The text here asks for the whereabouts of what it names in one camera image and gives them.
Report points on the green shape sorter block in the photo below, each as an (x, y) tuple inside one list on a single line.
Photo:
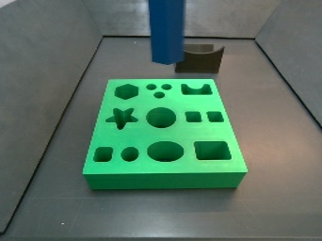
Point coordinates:
[(163, 137)]

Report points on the dark grey curved holder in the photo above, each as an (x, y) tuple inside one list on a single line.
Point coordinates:
[(200, 59)]

